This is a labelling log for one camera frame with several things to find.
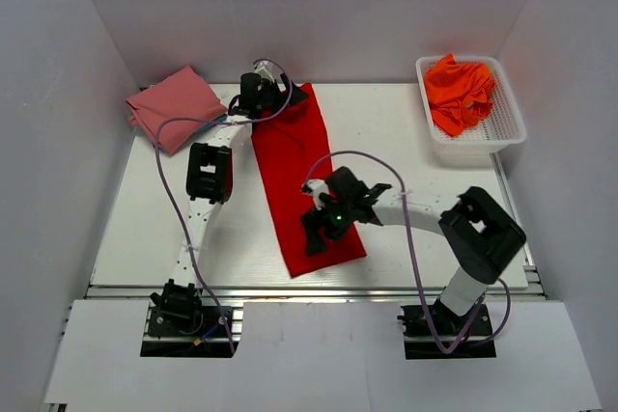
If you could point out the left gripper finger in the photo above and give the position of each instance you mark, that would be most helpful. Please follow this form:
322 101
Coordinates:
272 109
296 96

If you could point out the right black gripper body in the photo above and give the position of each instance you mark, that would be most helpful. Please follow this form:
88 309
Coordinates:
340 218

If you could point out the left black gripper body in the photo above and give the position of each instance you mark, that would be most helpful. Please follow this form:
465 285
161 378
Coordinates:
271 90

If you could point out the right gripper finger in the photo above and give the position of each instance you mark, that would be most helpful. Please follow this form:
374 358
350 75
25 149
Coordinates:
315 243
314 220

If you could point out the red t shirt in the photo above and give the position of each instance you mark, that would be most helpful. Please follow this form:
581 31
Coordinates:
286 147

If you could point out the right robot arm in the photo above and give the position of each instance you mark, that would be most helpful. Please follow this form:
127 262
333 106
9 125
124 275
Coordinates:
481 234

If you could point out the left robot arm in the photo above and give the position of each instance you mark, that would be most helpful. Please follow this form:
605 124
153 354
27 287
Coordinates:
209 184

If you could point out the folded blue t shirt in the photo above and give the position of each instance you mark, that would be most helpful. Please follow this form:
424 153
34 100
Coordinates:
207 126

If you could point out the folded pink t shirt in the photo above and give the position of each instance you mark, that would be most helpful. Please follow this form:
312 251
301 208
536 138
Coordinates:
182 94

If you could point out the white plastic basket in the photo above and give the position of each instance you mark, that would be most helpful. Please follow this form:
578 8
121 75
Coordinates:
504 126

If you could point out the orange t shirt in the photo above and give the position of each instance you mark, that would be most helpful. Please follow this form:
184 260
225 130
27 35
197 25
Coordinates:
459 94

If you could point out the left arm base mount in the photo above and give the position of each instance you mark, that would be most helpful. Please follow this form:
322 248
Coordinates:
181 324

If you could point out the aluminium table rail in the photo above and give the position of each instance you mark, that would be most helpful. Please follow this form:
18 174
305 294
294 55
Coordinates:
534 290

